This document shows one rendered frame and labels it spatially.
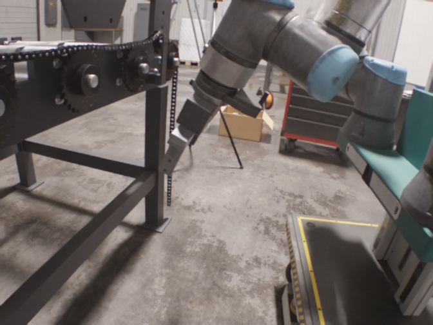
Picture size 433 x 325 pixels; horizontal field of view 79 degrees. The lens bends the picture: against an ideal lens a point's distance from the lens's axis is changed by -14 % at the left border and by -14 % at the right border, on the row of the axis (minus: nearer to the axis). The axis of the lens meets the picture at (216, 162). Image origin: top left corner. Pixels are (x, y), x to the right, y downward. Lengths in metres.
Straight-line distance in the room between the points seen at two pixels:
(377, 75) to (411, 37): 3.95
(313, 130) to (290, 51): 2.33
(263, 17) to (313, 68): 0.11
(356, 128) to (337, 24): 0.52
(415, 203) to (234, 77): 0.42
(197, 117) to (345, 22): 0.30
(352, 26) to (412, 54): 4.36
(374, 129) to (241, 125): 2.11
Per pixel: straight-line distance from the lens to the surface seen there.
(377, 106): 1.01
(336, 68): 0.43
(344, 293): 1.02
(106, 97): 1.01
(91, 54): 0.84
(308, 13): 0.89
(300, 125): 2.74
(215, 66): 0.49
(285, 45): 0.44
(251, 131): 2.99
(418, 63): 4.91
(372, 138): 1.01
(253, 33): 0.46
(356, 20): 0.57
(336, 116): 2.74
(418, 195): 0.65
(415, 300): 1.02
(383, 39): 11.06
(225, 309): 1.27
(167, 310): 1.25
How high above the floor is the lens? 0.99
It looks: 24 degrees down
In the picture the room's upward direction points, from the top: 6 degrees clockwise
